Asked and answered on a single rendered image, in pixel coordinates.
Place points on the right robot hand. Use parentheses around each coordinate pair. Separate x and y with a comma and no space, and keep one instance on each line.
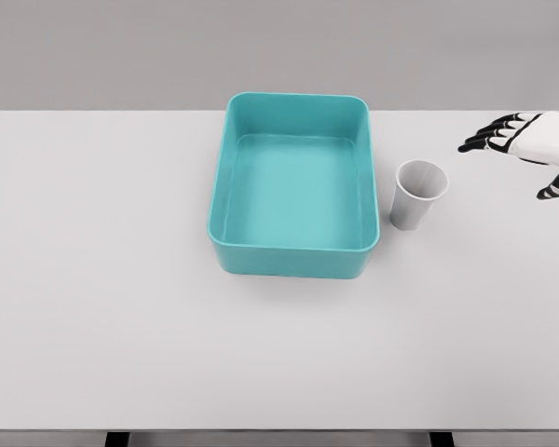
(550,137)

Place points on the white paper cup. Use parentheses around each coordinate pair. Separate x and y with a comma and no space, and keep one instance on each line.
(417,198)

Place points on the teal rectangular plastic basket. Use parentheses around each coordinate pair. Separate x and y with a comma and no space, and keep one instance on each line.
(294,195)

